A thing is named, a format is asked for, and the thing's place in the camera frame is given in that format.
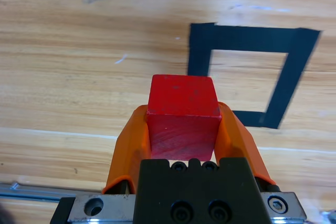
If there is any black tape square outline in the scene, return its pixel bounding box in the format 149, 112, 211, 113
186, 22, 322, 130

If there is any red wooden cube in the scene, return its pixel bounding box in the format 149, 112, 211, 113
145, 74, 222, 162

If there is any silver metal rail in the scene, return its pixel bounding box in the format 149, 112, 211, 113
0, 181, 77, 203

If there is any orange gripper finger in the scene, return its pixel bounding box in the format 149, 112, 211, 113
214, 101, 277, 185
101, 104, 153, 195

